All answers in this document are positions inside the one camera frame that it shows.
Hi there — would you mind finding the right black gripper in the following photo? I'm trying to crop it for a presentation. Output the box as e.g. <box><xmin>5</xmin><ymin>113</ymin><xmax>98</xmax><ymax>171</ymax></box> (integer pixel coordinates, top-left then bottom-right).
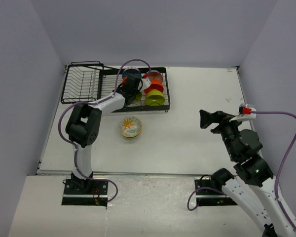
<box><xmin>199</xmin><ymin>109</ymin><xmax>245</xmax><ymax>159</ymax></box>

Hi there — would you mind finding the green bowl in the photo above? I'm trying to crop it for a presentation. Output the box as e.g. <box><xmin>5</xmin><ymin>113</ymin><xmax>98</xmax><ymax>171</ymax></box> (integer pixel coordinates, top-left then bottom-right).
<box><xmin>133</xmin><ymin>92</ymin><xmax>142</xmax><ymax>103</ymax></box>
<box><xmin>145</xmin><ymin>89</ymin><xmax>165</xmax><ymax>106</ymax></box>

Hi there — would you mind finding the white floral bowl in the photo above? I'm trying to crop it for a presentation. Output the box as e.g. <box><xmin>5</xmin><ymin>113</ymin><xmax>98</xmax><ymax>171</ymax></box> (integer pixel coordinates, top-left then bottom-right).
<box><xmin>118</xmin><ymin>116</ymin><xmax>143</xmax><ymax>131</ymax></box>

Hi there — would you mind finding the yellow teal patterned bowl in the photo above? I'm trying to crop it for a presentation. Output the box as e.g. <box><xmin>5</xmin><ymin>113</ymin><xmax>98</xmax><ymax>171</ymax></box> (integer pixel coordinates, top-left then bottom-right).
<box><xmin>119</xmin><ymin>128</ymin><xmax>142</xmax><ymax>139</ymax></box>

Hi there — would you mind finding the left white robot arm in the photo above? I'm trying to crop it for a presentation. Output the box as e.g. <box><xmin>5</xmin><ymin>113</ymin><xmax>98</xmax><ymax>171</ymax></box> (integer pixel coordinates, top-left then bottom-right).
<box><xmin>64</xmin><ymin>74</ymin><xmax>151</xmax><ymax>194</ymax></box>

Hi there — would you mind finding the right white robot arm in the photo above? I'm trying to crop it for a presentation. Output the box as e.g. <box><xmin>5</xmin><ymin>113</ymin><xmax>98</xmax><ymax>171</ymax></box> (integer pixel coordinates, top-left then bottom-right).
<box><xmin>199</xmin><ymin>104</ymin><xmax>296</xmax><ymax>237</ymax></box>

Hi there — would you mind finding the left orange bowl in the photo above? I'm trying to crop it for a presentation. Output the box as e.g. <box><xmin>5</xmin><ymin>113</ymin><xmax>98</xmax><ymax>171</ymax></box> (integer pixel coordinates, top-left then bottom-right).
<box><xmin>122</xmin><ymin>77</ymin><xmax>128</xmax><ymax>85</ymax></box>

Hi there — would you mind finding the orange bowl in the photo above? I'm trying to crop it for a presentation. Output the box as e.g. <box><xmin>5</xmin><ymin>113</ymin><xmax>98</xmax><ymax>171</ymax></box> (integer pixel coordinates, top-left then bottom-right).
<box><xmin>144</xmin><ymin>79</ymin><xmax>164</xmax><ymax>94</ymax></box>
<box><xmin>122</xmin><ymin>77</ymin><xmax>128</xmax><ymax>85</ymax></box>

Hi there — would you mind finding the blue patterned bowl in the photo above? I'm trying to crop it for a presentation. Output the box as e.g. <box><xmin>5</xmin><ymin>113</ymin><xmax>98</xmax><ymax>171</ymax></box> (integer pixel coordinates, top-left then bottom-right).
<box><xmin>122</xmin><ymin>67</ymin><xmax>142</xmax><ymax>79</ymax></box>

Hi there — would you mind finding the right orange bowl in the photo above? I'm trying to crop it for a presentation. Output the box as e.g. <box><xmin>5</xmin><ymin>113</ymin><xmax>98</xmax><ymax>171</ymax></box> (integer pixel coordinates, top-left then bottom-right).
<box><xmin>144</xmin><ymin>79</ymin><xmax>164</xmax><ymax>94</ymax></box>

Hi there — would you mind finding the red patterned bowl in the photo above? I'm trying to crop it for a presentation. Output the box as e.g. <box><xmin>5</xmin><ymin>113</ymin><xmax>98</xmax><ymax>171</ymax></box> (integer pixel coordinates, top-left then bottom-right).
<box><xmin>144</xmin><ymin>70</ymin><xmax>164</xmax><ymax>83</ymax></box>

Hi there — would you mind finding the black wire dish rack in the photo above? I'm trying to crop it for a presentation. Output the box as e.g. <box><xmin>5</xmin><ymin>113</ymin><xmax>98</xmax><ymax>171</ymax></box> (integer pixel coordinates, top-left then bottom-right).
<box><xmin>60</xmin><ymin>61</ymin><xmax>170</xmax><ymax>113</ymax></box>

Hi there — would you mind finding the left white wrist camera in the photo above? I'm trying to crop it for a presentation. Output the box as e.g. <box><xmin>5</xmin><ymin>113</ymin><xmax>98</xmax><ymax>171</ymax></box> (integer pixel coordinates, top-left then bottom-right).
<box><xmin>142</xmin><ymin>78</ymin><xmax>151</xmax><ymax>90</ymax></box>

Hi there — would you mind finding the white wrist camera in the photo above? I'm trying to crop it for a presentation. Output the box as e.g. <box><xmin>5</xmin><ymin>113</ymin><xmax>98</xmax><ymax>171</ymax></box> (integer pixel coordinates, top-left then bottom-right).
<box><xmin>229</xmin><ymin>104</ymin><xmax>256</xmax><ymax>122</ymax></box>
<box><xmin>142</xmin><ymin>78</ymin><xmax>151</xmax><ymax>90</ymax></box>

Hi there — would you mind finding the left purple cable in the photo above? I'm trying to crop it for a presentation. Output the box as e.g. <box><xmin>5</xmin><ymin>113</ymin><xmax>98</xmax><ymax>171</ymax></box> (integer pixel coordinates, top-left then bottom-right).
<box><xmin>58</xmin><ymin>58</ymin><xmax>152</xmax><ymax>203</ymax></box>

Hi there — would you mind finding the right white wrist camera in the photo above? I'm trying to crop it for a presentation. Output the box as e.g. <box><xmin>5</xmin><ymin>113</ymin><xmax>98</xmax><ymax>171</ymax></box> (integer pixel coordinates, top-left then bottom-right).
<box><xmin>229</xmin><ymin>104</ymin><xmax>256</xmax><ymax>122</ymax></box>

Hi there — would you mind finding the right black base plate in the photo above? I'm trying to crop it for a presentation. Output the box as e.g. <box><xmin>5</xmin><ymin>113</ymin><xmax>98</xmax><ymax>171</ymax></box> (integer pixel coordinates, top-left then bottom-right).
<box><xmin>194</xmin><ymin>176</ymin><xmax>237</xmax><ymax>206</ymax></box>

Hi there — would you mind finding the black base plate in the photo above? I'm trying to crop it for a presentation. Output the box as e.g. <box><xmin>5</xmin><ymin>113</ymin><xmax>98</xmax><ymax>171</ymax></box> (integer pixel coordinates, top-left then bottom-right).
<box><xmin>194</xmin><ymin>176</ymin><xmax>237</xmax><ymax>206</ymax></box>
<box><xmin>61</xmin><ymin>179</ymin><xmax>108</xmax><ymax>207</ymax></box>

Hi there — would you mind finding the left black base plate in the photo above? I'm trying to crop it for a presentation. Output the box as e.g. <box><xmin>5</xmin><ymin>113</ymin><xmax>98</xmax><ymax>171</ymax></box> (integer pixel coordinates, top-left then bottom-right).
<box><xmin>61</xmin><ymin>179</ymin><xmax>108</xmax><ymax>207</ymax></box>

